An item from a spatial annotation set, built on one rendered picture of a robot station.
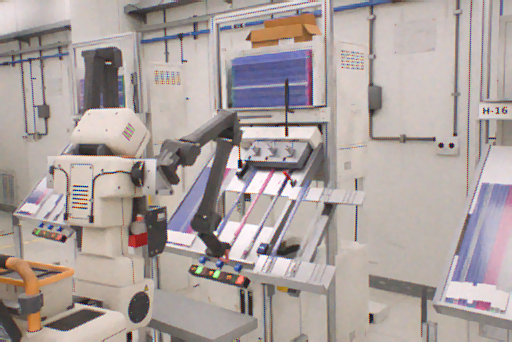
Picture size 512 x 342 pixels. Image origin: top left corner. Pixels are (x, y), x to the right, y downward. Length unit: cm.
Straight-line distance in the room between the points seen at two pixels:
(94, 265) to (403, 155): 268
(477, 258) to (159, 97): 245
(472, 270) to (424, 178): 209
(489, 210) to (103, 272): 134
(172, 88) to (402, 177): 177
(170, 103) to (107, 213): 212
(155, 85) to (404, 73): 175
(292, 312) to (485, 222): 105
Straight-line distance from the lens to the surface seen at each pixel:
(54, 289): 163
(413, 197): 404
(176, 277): 398
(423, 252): 408
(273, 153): 263
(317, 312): 230
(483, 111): 227
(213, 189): 209
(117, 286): 183
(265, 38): 321
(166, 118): 378
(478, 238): 202
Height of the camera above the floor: 136
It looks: 6 degrees down
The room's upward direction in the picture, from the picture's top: 1 degrees counter-clockwise
